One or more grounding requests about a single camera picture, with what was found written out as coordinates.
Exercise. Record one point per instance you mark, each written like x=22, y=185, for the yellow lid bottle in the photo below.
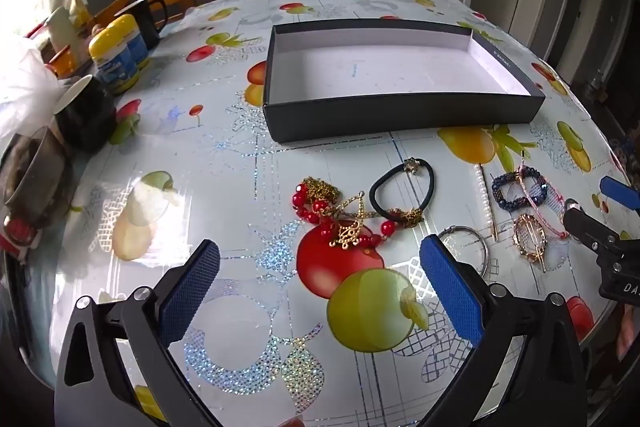
x=117, y=42

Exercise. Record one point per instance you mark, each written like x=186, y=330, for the fruit printed tablecloth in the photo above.
x=225, y=157

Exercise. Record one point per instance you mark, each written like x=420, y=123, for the white plastic bag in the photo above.
x=22, y=82

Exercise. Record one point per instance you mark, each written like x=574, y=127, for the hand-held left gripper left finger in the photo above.
x=192, y=287

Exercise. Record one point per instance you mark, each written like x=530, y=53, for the person's right hand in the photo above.
x=625, y=332

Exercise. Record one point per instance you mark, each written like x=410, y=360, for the orange bowl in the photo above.
x=65, y=61

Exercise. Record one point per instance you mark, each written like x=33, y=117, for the black cardboard box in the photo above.
x=380, y=67

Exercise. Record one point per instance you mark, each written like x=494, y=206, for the pearl hair pin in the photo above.
x=484, y=197

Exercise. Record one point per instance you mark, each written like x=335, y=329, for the black mug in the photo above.
x=145, y=24

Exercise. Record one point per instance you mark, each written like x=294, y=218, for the gold oval hair clip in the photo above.
x=521, y=248

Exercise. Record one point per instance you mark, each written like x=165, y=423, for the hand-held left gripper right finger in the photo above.
x=450, y=287

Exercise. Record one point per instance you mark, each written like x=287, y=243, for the white cup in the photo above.
x=62, y=27

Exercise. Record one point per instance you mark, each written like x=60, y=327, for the dark glass jar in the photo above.
x=35, y=177

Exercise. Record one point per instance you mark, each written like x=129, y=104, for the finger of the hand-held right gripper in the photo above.
x=620, y=193
x=585, y=222

